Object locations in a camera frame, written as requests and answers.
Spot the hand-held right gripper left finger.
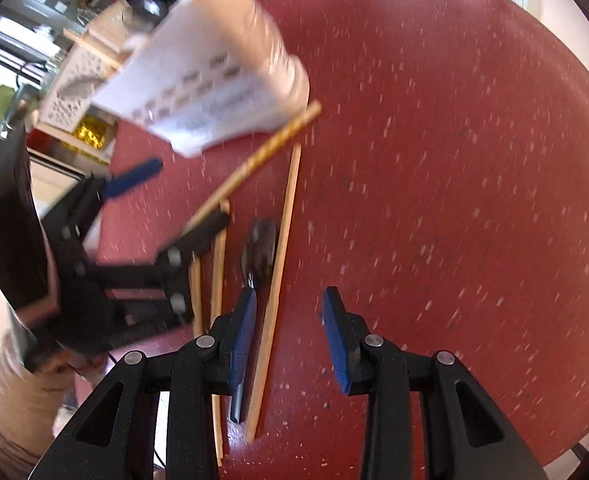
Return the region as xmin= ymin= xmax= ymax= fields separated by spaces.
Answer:
xmin=29 ymin=287 xmax=258 ymax=480

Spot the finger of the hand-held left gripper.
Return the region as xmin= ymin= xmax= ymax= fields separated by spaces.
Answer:
xmin=88 ymin=210 xmax=231 ymax=352
xmin=42 ymin=158 xmax=165 ymax=263

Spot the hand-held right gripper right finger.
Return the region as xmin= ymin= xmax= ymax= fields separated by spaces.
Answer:
xmin=321 ymin=286 xmax=547 ymax=480

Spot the dark translucent plastic spoon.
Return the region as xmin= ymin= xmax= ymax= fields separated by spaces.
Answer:
xmin=229 ymin=217 xmax=279 ymax=423

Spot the patterned bamboo chopstick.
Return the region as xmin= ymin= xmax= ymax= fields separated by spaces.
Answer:
xmin=182 ymin=101 xmax=323 ymax=233

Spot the white plastic utensil holder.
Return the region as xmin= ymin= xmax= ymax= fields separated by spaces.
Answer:
xmin=90 ymin=0 xmax=311 ymax=158

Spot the person's left forearm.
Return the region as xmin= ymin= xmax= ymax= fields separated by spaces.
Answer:
xmin=0 ymin=332 xmax=78 ymax=478

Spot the person's left hand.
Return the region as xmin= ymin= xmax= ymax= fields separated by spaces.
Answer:
xmin=39 ymin=350 xmax=105 ymax=378

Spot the gold foil package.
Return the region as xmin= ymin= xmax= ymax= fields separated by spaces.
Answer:
xmin=72 ymin=115 xmax=115 ymax=151

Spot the cream plastic trolley cart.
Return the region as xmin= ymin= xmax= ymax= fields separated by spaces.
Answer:
xmin=38 ymin=42 xmax=125 ymax=156

